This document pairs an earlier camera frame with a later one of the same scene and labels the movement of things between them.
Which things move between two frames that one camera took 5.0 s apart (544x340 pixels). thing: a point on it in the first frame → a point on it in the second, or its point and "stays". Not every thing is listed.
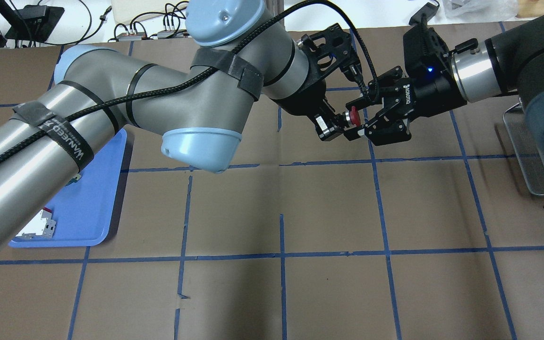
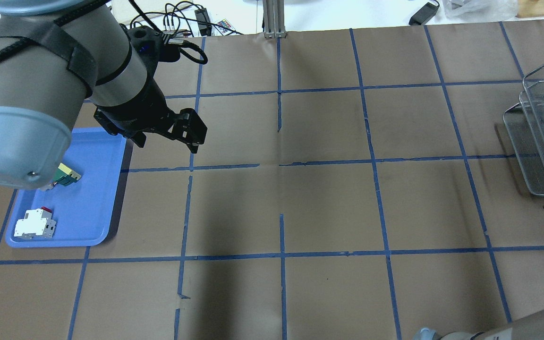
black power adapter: [429, 8] stays
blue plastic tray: [84, 210] stays
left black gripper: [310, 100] → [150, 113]
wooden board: [533, 8] stays
